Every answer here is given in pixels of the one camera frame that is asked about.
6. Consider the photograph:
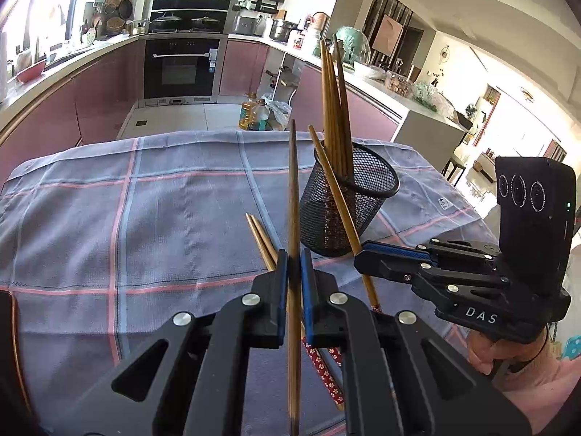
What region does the mint green appliance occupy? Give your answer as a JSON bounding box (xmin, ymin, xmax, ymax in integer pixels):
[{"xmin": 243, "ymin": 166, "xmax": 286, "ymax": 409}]
[{"xmin": 337, "ymin": 26, "xmax": 370, "ymax": 66}]

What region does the red-tipped bamboo chopstick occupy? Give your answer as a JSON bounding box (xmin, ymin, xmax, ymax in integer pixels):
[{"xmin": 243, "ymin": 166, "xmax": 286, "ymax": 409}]
[
  {"xmin": 309, "ymin": 125, "xmax": 383, "ymax": 314},
  {"xmin": 251, "ymin": 214, "xmax": 343, "ymax": 368},
  {"xmin": 286, "ymin": 119, "xmax": 302, "ymax": 436},
  {"xmin": 245, "ymin": 213, "xmax": 346, "ymax": 412}
]

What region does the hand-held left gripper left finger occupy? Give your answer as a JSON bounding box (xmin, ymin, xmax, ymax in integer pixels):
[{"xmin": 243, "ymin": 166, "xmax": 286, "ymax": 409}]
[{"xmin": 40, "ymin": 250, "xmax": 290, "ymax": 436}]

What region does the black wok with lid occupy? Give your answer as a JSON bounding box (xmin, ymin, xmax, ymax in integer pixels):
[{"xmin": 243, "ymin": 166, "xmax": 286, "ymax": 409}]
[{"xmin": 151, "ymin": 11, "xmax": 183, "ymax": 32}]

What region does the kitchen window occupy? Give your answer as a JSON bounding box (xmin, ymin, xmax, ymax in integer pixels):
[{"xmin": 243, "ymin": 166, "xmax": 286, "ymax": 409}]
[{"xmin": 0, "ymin": 0, "xmax": 87, "ymax": 55}]

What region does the white bowl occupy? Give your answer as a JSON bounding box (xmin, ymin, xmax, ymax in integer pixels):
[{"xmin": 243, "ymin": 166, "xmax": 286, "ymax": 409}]
[{"xmin": 353, "ymin": 61, "xmax": 387, "ymax": 80}]

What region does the clear egg container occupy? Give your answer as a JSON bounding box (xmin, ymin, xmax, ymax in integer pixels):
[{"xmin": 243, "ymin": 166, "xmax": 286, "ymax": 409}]
[{"xmin": 386, "ymin": 73, "xmax": 415, "ymax": 94}]

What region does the greenish plastic bottle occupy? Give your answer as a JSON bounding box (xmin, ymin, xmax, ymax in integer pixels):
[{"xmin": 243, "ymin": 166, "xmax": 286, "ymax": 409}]
[{"xmin": 252, "ymin": 98, "xmax": 272, "ymax": 132}]

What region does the bunch of bamboo chopsticks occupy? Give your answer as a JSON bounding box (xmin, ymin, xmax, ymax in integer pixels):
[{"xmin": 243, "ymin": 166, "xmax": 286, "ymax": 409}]
[{"xmin": 318, "ymin": 34, "xmax": 355, "ymax": 180}]

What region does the steel stock pot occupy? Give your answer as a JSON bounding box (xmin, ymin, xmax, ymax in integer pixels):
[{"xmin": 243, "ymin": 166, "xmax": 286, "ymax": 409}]
[{"xmin": 270, "ymin": 19, "xmax": 299, "ymax": 41}]

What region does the pink bowl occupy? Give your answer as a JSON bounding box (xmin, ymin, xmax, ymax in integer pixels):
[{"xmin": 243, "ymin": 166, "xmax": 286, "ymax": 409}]
[{"xmin": 16, "ymin": 58, "xmax": 47, "ymax": 83}]

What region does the clear plastic bag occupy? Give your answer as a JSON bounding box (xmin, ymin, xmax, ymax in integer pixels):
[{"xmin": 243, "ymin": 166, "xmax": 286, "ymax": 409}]
[{"xmin": 411, "ymin": 81, "xmax": 455, "ymax": 116}]

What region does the person's right hand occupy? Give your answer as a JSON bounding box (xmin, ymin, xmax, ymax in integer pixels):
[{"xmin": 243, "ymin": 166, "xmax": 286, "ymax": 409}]
[{"xmin": 467, "ymin": 331, "xmax": 545, "ymax": 375}]

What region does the person's right forearm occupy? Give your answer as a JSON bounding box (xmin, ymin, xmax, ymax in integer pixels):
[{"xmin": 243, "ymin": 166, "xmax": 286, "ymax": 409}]
[{"xmin": 492, "ymin": 336, "xmax": 581, "ymax": 436}]

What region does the black mesh utensil holder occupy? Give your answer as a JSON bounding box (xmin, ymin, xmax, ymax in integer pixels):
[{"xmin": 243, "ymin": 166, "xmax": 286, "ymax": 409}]
[{"xmin": 300, "ymin": 141, "xmax": 401, "ymax": 257}]

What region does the checked blue-grey tablecloth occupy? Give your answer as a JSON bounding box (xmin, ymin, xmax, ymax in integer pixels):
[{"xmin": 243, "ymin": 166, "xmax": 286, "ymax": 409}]
[{"xmin": 0, "ymin": 129, "xmax": 500, "ymax": 436}]

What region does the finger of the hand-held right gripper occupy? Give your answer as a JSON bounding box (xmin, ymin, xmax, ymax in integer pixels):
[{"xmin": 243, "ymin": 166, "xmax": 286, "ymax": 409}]
[
  {"xmin": 353, "ymin": 251, "xmax": 512, "ymax": 303},
  {"xmin": 362, "ymin": 237, "xmax": 501, "ymax": 261}
]

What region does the pink framed painting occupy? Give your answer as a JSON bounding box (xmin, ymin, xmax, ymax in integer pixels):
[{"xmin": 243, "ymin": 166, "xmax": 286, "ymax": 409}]
[{"xmin": 374, "ymin": 13, "xmax": 405, "ymax": 55}]

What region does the silver rice cooker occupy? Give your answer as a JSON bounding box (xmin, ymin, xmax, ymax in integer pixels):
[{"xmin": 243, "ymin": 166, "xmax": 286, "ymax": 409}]
[{"xmin": 233, "ymin": 15, "xmax": 260, "ymax": 36}]

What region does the pink kitchen counter cabinet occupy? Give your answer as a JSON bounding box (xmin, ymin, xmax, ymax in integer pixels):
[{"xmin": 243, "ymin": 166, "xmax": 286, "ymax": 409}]
[
  {"xmin": 218, "ymin": 33, "xmax": 474, "ymax": 180},
  {"xmin": 0, "ymin": 32, "xmax": 146, "ymax": 148}
]

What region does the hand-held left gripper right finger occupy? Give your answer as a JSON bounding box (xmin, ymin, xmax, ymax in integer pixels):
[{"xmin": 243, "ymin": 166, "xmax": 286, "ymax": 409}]
[{"xmin": 300, "ymin": 248, "xmax": 533, "ymax": 436}]

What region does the black integrated stove oven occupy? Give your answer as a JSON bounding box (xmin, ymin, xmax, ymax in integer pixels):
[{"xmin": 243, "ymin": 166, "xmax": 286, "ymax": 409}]
[{"xmin": 143, "ymin": 0, "xmax": 232, "ymax": 101}]

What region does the dark slatted partition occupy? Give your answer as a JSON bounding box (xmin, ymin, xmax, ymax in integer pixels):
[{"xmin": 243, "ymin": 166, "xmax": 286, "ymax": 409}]
[{"xmin": 361, "ymin": 0, "xmax": 425, "ymax": 69}]

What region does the crumpled plastic bag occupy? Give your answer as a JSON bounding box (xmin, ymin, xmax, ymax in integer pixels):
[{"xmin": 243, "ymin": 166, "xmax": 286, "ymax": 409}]
[{"xmin": 265, "ymin": 95, "xmax": 292, "ymax": 131}]

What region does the yellow cooking oil bottle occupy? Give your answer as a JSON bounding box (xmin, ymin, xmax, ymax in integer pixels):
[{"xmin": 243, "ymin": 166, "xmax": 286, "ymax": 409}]
[{"xmin": 238, "ymin": 92, "xmax": 258, "ymax": 131}]

